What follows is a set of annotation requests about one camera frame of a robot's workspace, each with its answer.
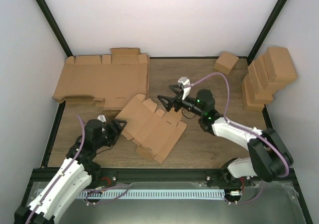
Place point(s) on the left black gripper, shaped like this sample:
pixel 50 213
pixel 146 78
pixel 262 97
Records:
pixel 115 133

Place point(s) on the black aluminium frame rail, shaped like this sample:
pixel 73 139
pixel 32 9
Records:
pixel 131 175

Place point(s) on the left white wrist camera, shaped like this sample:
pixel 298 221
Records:
pixel 102 118

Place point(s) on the black frame post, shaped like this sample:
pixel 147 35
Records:
pixel 54 26
pixel 279 5

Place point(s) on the stack of flat cardboard sheets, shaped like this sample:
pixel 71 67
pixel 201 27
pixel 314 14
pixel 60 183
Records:
pixel 109 81

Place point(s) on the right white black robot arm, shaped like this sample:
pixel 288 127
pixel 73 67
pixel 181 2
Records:
pixel 268 156

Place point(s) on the right black frame post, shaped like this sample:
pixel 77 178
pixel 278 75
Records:
pixel 279 5

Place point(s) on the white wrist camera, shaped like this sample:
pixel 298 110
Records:
pixel 185 86
pixel 102 118

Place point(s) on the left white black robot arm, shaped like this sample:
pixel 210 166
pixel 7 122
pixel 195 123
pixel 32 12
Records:
pixel 77 172

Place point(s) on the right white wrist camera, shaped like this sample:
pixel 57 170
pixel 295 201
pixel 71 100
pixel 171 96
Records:
pixel 185 86

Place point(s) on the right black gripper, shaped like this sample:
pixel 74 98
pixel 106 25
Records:
pixel 177 99

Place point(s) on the left black frame post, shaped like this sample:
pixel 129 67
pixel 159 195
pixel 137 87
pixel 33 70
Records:
pixel 54 26

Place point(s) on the lowest stacked folded cardboard box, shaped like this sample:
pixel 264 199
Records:
pixel 247 103

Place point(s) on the small folded cardboard box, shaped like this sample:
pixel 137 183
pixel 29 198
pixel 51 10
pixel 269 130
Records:
pixel 225 62

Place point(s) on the light blue slotted cable duct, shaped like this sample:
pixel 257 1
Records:
pixel 144 194

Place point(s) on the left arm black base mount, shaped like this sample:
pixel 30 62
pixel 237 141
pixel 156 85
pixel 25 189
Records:
pixel 105 177

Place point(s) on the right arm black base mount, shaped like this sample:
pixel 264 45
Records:
pixel 221 177

